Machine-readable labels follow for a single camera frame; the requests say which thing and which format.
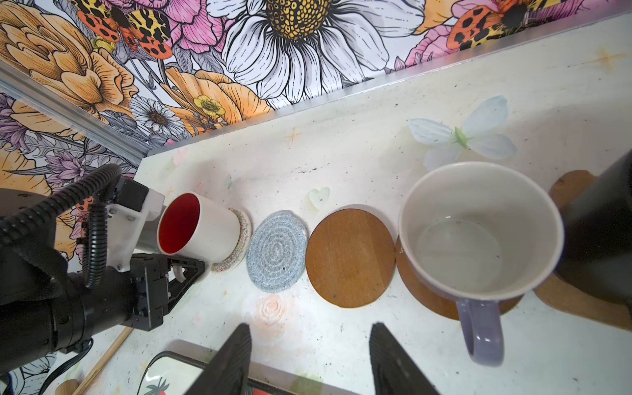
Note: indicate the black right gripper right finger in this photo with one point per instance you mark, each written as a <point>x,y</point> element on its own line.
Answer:
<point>394,372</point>

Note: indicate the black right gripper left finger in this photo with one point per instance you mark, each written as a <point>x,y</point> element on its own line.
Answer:
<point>228,371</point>

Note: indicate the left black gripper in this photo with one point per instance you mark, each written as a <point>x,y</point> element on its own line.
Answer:
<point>139,299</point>

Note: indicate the black mug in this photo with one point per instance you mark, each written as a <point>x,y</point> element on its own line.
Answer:
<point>596,257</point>

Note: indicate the strawberry print serving tray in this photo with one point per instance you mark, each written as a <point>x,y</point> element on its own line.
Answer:
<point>170,372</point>

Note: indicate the red mug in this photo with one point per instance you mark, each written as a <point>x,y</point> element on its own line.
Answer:
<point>193,226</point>

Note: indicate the paw print cork coaster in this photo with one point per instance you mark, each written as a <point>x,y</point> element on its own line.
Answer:
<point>562,296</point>

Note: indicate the brown round wooden coaster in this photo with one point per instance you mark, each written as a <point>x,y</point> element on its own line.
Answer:
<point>436,304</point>

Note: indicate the wooden stick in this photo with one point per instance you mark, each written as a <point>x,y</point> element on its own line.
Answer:
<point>74,387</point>

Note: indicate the white woven round coaster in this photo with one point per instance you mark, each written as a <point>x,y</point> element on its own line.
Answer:
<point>241,248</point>

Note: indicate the blue grey fabric coaster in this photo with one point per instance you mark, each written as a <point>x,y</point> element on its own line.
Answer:
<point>276,255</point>

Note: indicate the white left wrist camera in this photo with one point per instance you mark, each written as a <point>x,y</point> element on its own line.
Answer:
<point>133,219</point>

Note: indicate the purple white mug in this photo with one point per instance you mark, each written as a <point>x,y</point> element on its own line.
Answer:
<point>478,234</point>

